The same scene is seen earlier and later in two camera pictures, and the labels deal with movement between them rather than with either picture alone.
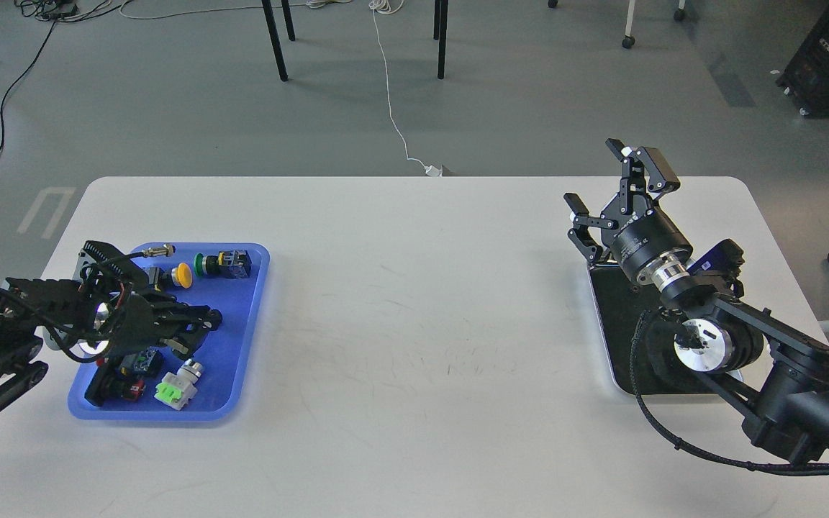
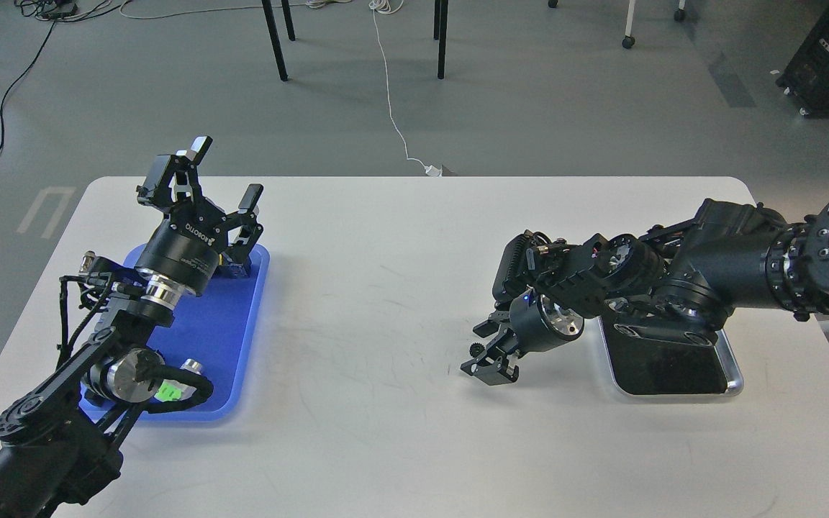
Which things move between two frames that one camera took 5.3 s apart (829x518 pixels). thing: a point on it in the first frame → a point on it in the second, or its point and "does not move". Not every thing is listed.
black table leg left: x=278 y=50 does not move
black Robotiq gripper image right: x=640 y=231 → x=535 y=323
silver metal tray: x=621 y=301 → x=648 y=367
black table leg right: x=440 y=22 does not move
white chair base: x=628 y=41 does not move
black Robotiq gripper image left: x=135 y=321 → x=186 y=247
